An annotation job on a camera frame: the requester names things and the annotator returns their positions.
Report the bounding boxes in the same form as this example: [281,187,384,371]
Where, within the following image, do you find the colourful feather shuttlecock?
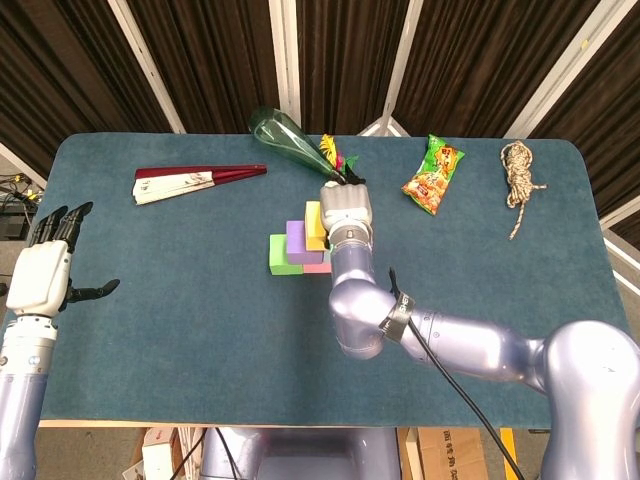
[318,132,367,187]

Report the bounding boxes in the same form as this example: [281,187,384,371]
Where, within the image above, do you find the teal table mat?
[0,131,629,432]

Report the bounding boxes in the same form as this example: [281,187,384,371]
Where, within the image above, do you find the tangled floor cables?
[0,172,39,207]

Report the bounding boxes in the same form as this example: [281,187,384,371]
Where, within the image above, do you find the white red cardboard box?
[141,427,177,480]

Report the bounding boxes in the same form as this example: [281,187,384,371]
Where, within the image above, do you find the brown cardboard box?
[417,427,490,480]

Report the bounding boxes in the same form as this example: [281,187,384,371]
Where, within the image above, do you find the green transparent bottle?
[248,105,351,181]

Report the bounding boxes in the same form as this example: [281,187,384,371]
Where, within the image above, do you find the black floor box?
[0,208,29,241]

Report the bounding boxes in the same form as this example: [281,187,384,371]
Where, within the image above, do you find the yellow foam cube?
[304,200,330,252]

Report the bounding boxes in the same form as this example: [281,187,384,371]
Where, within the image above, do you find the beige braided rope bundle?
[499,140,548,242]

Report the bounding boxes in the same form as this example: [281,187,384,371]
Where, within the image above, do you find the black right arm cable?
[388,268,527,480]

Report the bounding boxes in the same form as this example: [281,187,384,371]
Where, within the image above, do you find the green foam cube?
[268,233,305,276]

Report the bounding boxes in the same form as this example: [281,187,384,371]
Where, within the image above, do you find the folded red paper fan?
[131,163,268,207]

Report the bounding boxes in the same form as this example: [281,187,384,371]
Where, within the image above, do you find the green orange snack bag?
[400,133,466,217]

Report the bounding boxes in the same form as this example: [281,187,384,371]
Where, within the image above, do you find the brown curtain screen panel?
[502,0,640,236]
[0,0,184,174]
[107,0,301,135]
[359,0,614,139]
[269,0,424,136]

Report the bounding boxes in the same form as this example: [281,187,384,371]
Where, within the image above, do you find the lavender robot base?
[199,426,403,480]

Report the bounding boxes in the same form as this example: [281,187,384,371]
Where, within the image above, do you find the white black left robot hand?
[5,201,122,318]

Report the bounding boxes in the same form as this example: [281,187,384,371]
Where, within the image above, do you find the purple foam cube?
[285,220,324,265]

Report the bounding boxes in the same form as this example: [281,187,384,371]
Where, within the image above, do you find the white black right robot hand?
[319,182,375,236]

